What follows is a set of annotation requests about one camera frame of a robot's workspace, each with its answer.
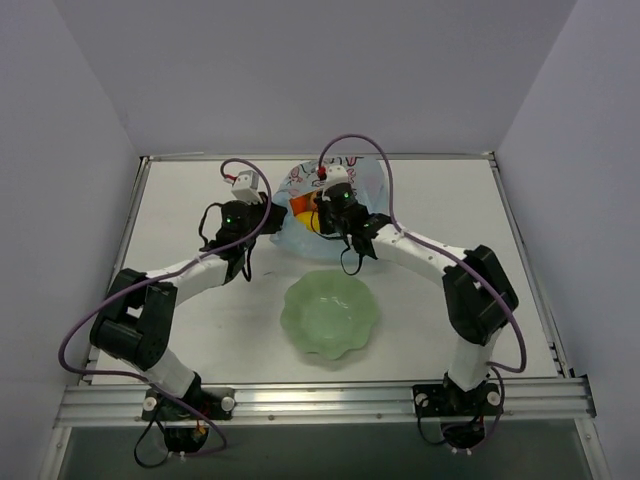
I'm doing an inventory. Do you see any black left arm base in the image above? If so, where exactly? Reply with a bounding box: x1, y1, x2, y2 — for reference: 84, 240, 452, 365
133, 389, 236, 470

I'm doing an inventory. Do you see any light blue plastic bag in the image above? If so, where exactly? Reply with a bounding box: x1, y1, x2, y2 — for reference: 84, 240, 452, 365
270, 156, 388, 262

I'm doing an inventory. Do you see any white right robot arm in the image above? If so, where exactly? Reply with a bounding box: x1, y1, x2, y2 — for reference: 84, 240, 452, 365
315, 183, 527, 413

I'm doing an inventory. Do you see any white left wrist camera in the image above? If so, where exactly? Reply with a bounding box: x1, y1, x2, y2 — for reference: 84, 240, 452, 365
231, 170, 264, 205

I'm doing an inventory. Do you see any aluminium front rail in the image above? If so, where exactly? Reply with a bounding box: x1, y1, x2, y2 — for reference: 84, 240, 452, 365
54, 378, 596, 428

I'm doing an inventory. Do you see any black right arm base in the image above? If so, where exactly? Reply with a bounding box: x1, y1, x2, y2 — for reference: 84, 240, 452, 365
412, 367, 506, 457

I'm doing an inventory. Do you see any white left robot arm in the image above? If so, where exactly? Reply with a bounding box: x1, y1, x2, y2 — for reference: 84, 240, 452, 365
90, 192, 288, 419

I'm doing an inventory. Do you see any green scalloped glass bowl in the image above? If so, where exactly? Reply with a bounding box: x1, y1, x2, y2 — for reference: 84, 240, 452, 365
279, 269, 382, 372

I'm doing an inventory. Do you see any yellow fake lemon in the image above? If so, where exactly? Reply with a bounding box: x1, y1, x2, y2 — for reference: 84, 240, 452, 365
296, 210, 320, 233

